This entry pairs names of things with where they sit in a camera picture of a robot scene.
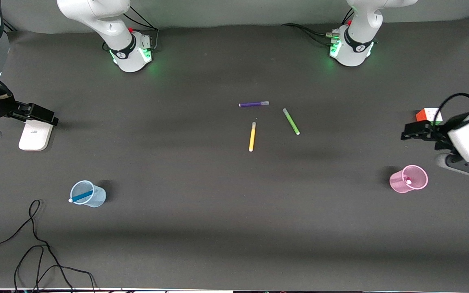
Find loose black cable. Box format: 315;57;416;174
0;199;97;292

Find black arm base cables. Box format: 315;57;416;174
282;8;355;46
122;6;160;52

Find white flat box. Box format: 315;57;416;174
18;119;54;151

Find translucent pink cup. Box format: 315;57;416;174
389;165;429;194

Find dark grey table mat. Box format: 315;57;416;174
0;16;469;292

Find black left arm base cables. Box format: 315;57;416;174
282;8;355;46

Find black right arm base cables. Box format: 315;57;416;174
122;6;160;52

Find translucent blue cup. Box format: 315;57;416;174
70;180;107;208

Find colourful puzzle cube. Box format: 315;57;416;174
415;108;443;126

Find blue marker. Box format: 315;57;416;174
68;190;94;203

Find green marker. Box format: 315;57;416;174
282;108;300;136

